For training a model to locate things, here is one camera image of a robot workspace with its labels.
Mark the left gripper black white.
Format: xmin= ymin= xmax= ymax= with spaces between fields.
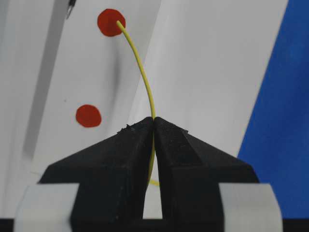
xmin=0 ymin=117 xmax=309 ymax=232

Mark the blue table cloth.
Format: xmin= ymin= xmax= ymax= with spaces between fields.
xmin=238 ymin=0 xmax=309 ymax=218

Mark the orange handled soldering iron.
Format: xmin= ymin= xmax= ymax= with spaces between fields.
xmin=66 ymin=0 xmax=76 ymax=19

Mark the small white raised plate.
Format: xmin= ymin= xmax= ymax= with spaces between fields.
xmin=24 ymin=0 xmax=161 ymax=174

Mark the left red dot mark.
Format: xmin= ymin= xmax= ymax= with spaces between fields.
xmin=75 ymin=104 xmax=102 ymax=128

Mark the yellow solder wire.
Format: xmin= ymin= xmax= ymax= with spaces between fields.
xmin=116 ymin=20 xmax=160 ymax=187

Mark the large white base board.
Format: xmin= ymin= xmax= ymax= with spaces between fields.
xmin=0 ymin=0 xmax=288 ymax=218

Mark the middle red dot mark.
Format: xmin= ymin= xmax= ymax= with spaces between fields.
xmin=97 ymin=9 xmax=126 ymax=37

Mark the red dot mark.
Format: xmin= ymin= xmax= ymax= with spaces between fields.
xmin=75 ymin=104 xmax=102 ymax=128
xmin=97 ymin=9 xmax=126 ymax=37

